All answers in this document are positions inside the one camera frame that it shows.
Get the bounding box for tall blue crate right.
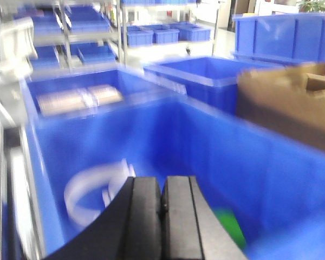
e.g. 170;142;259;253
232;12;325;65

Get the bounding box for blue target bin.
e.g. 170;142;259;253
8;99;325;259

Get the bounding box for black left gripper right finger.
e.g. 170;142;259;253
162;176;246;259

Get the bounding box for packaged brown rolls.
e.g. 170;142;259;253
37;84;124;116

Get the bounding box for brown cardboard box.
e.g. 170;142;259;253
236;63;325;151

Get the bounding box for large blue empty bin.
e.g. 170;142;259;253
144;56;280;115

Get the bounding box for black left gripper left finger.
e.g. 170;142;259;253
47;177;162;259

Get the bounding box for white PVC pipe clamp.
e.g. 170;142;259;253
64;159;136;228

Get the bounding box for blue bin with packaged rolls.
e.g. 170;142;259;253
22;67;180;128

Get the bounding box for green object in bin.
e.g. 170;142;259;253
214;209;246;249

